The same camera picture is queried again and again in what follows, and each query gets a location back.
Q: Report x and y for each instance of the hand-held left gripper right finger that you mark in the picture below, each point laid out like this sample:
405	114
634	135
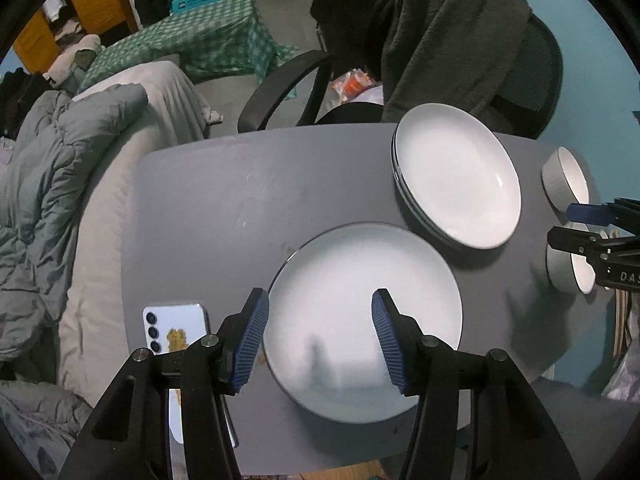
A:
391	345

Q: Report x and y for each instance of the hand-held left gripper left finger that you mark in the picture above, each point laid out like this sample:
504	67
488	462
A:
250	345

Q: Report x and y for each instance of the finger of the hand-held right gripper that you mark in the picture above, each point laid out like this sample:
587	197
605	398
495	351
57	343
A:
570	242
587	212

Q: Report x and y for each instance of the white bowl with grey outside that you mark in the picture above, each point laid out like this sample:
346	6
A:
560	275
557	180

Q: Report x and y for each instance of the white plate with dark rim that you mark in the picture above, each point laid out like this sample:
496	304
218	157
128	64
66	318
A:
413	212
350	285
410	216
457	175

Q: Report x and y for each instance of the white smartphone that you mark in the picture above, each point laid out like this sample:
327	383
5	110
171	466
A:
172	330

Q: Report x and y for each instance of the crumpled clear plastic bag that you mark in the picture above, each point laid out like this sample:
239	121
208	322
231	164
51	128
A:
625	380

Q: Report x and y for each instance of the beige bed sheet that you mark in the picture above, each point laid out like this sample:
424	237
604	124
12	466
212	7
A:
100	260

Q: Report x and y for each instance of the dark grey fleece blanket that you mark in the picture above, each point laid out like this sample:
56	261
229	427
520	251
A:
440	35

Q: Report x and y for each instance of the grey quilted duvet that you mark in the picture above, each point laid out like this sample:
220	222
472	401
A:
50	185

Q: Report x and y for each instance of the black office chair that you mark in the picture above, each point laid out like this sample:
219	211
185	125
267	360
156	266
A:
280	85

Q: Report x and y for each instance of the orange plastic bag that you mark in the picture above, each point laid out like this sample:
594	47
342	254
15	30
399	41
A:
355	85

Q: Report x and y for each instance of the green checkered cloth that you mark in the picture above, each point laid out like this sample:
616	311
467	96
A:
200	35

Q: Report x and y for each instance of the pile of light clothes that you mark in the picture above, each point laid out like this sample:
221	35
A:
75	60

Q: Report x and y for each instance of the black garment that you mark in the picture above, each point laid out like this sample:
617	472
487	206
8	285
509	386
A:
20	95

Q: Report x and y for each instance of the white hanging shirt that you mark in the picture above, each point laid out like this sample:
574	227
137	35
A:
54	5

